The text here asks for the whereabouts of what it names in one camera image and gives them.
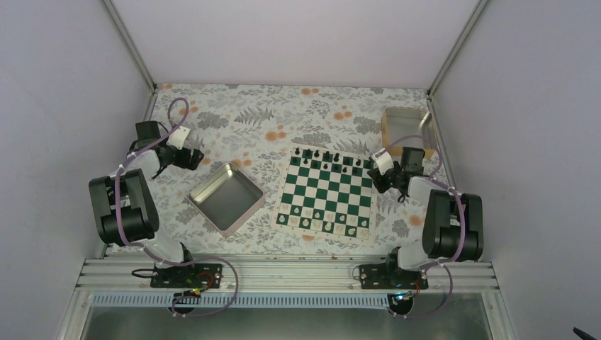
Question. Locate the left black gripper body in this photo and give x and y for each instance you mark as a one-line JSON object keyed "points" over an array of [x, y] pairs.
{"points": [[181, 162]]}

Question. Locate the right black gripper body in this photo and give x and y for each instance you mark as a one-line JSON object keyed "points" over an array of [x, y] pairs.
{"points": [[382, 187]]}

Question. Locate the pink metal tray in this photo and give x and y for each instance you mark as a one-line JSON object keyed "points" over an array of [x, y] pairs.
{"points": [[227, 199]]}

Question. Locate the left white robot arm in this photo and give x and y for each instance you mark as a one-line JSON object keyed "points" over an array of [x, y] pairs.
{"points": [[124, 211]]}

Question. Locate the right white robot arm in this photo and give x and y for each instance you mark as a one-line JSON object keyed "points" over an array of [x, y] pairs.
{"points": [[453, 225]]}

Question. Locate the yellow metal tray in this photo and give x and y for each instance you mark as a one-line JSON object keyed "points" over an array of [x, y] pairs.
{"points": [[407, 127]]}

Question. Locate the green white chessboard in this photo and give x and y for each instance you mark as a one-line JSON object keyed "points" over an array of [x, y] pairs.
{"points": [[324, 196]]}

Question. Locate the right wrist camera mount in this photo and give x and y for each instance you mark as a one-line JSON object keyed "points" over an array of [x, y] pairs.
{"points": [[382, 160]]}

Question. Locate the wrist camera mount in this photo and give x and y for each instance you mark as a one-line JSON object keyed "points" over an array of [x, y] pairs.
{"points": [[178, 137], [382, 160]]}

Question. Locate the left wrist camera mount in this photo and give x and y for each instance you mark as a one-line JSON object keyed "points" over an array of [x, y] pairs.
{"points": [[178, 137]]}

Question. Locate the left aluminium corner post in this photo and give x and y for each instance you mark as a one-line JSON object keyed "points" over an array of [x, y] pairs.
{"points": [[129, 43]]}

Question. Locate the aluminium corner post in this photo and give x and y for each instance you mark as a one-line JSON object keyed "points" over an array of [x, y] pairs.
{"points": [[129, 43], [465, 33]]}

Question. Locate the right aluminium corner post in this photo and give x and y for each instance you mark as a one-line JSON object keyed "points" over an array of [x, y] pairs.
{"points": [[465, 33]]}

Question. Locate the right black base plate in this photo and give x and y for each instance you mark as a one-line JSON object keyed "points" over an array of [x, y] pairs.
{"points": [[382, 277]]}

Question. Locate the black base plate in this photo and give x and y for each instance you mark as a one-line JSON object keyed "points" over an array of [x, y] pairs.
{"points": [[382, 277], [199, 275]]}

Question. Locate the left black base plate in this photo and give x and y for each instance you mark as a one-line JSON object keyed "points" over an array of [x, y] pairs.
{"points": [[199, 275]]}

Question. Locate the aluminium rail frame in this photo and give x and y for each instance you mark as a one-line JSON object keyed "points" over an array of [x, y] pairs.
{"points": [[275, 281]]}

